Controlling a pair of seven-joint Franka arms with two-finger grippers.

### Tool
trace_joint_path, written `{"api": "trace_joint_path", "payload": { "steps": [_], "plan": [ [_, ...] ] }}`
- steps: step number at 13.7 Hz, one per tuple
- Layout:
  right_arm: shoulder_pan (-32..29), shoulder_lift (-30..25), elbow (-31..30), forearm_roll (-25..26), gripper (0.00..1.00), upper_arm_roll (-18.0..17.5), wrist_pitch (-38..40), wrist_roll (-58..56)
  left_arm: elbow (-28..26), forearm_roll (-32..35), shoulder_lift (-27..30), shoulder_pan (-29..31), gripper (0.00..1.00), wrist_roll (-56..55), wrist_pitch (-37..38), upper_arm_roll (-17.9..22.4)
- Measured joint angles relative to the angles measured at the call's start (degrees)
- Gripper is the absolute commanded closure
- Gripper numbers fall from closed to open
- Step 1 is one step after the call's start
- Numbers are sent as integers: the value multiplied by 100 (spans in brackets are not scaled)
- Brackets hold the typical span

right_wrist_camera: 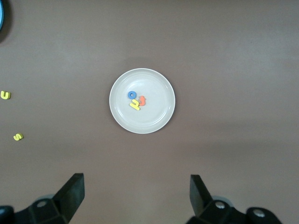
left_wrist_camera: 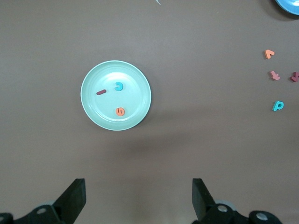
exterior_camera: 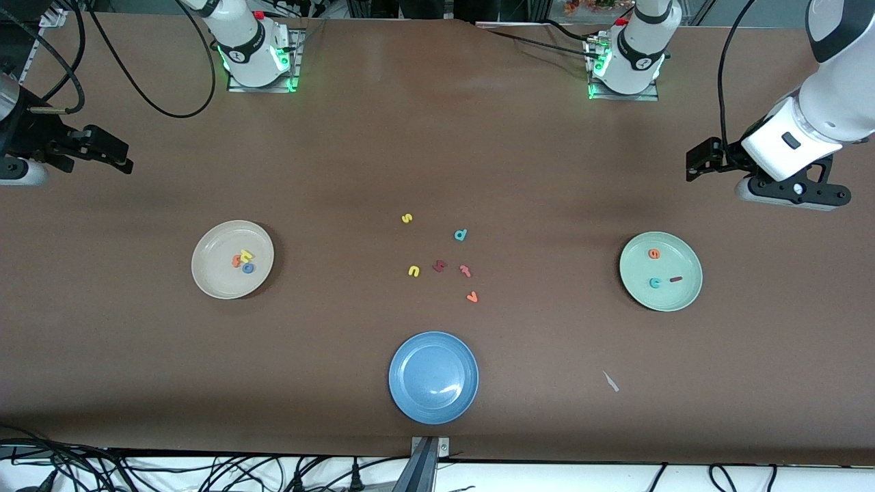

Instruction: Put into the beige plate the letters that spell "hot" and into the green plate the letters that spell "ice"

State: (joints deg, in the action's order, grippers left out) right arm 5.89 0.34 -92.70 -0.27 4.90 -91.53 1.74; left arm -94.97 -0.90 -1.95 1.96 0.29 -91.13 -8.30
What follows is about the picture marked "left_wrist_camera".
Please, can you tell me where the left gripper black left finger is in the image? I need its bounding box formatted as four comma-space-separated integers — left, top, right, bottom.
0, 178, 86, 224

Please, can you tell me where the blue round plate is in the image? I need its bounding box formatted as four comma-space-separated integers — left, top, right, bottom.
275, 0, 299, 16

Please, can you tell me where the light green round plate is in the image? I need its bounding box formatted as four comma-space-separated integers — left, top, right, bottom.
80, 60, 152, 131

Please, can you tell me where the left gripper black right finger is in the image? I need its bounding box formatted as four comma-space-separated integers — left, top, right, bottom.
191, 178, 281, 224

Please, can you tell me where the teal foam letter p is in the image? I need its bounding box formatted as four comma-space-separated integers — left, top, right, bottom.
272, 100, 285, 112

